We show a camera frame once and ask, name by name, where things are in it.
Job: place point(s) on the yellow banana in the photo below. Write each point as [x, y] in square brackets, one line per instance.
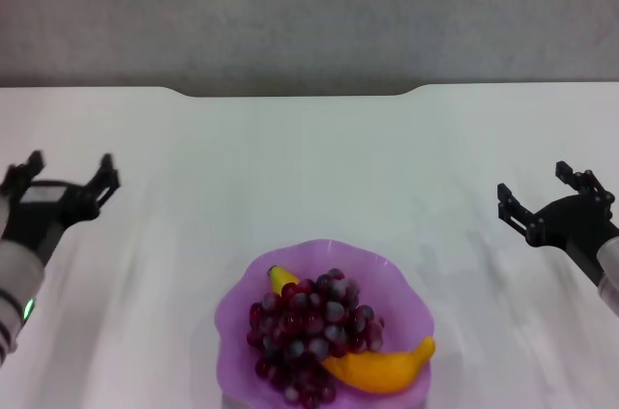
[382, 370]

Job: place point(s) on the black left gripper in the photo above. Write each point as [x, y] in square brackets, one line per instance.
[41, 215]

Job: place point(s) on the red grape bunch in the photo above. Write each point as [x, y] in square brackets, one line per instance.
[314, 327]

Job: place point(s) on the purple wavy plastic plate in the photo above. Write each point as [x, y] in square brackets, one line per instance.
[237, 327]

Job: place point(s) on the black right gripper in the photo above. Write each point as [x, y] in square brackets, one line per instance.
[578, 230]

